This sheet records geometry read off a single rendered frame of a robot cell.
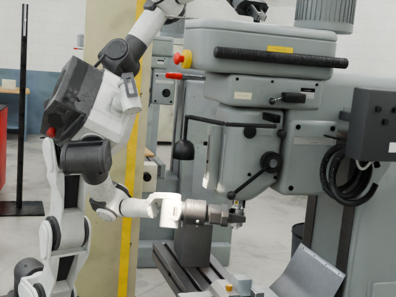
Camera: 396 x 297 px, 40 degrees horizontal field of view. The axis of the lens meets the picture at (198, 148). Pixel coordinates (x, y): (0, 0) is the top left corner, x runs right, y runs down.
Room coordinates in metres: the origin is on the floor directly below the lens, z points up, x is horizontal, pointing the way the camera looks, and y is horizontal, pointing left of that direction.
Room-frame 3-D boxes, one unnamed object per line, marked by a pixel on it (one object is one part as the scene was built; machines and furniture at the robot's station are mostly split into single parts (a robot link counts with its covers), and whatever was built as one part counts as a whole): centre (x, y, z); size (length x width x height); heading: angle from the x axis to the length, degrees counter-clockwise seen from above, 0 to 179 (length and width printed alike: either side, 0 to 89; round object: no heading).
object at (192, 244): (2.25, -0.01, 1.01); 0.22 x 0.12 x 0.20; 11
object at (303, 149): (1.89, -0.34, 1.47); 0.24 x 0.19 x 0.26; 20
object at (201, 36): (1.84, -0.17, 1.81); 0.47 x 0.26 x 0.16; 110
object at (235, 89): (1.84, -0.19, 1.68); 0.34 x 0.24 x 0.10; 110
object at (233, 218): (1.80, -0.15, 1.24); 0.06 x 0.02 x 0.03; 91
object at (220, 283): (1.73, -0.13, 1.00); 0.12 x 0.06 x 0.04; 20
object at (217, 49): (1.70, -0.24, 1.79); 0.45 x 0.04 x 0.04; 110
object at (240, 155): (1.83, -0.16, 1.47); 0.21 x 0.19 x 0.32; 20
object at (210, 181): (1.79, -0.05, 1.45); 0.04 x 0.04 x 0.21; 20
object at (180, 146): (1.74, 0.05, 1.47); 0.07 x 0.07 x 0.06
